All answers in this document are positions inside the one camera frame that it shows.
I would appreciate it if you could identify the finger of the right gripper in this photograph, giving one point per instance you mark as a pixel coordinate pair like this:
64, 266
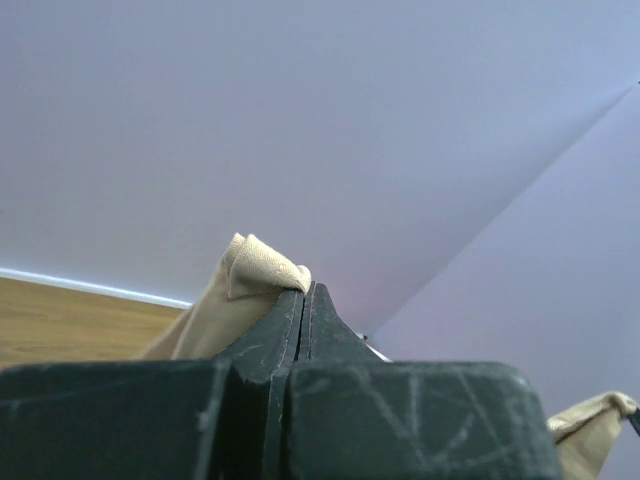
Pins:
634, 416

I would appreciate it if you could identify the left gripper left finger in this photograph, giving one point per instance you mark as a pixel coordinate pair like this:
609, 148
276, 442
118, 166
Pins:
214, 418

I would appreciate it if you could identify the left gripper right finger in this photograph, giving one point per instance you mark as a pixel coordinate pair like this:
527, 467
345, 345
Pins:
351, 415

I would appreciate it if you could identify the beige t shirt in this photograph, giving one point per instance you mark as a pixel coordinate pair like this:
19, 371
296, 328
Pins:
245, 286

